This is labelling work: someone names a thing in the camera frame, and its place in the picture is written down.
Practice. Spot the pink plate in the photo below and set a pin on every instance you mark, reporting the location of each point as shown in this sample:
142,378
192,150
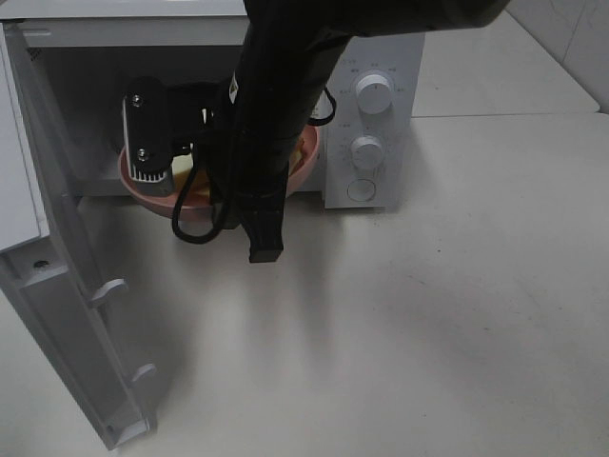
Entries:
197,209

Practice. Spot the white microwave door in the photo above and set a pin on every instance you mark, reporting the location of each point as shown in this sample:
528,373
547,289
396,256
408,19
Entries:
53,281

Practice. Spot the lower white timer knob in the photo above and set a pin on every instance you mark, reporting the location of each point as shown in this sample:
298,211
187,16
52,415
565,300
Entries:
367,152

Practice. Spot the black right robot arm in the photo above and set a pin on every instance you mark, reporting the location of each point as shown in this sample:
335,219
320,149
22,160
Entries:
290,50

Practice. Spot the upper white power knob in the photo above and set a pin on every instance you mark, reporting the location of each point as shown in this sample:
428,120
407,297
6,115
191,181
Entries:
374,92

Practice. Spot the upper sandwich bread slice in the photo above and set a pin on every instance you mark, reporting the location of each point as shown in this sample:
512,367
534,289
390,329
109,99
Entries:
181,167

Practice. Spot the white microwave oven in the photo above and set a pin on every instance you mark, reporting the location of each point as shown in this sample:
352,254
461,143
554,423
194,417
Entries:
182,41

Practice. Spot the round door release button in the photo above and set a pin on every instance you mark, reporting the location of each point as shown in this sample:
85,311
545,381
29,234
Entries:
361,190

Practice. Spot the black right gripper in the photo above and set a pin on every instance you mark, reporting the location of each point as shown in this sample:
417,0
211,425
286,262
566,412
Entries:
245,150

